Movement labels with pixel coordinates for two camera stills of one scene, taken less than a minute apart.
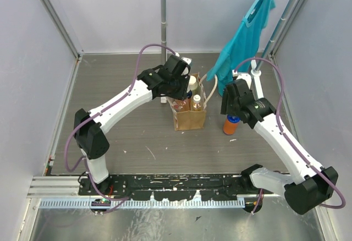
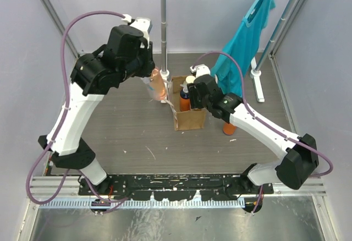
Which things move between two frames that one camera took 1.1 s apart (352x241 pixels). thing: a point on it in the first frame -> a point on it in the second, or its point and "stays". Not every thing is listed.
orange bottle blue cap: [230, 124] stays
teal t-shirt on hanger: [240, 53] stays
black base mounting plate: [170, 186] stays
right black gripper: [225, 108] -> [193, 92]
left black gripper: [179, 92] -> [149, 59]
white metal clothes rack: [256, 71] stays
